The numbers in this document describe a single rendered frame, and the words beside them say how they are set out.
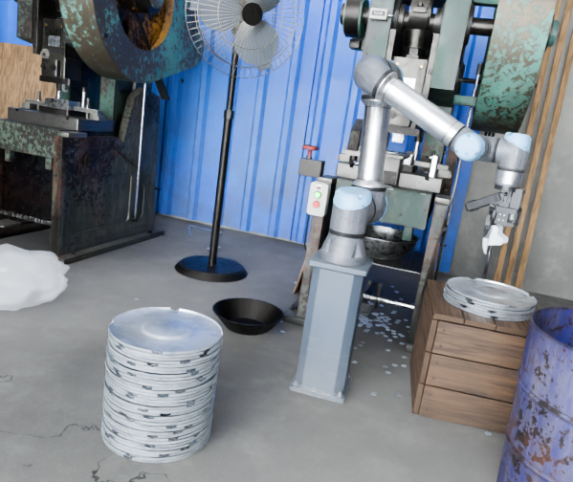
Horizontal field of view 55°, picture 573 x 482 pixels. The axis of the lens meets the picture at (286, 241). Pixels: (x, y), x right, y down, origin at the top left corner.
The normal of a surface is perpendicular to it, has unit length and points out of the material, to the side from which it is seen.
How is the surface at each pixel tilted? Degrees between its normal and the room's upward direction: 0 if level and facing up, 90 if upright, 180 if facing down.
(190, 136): 90
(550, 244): 90
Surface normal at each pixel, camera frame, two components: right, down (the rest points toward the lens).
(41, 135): -0.33, 0.18
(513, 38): -0.32, 0.40
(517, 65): -0.33, 0.58
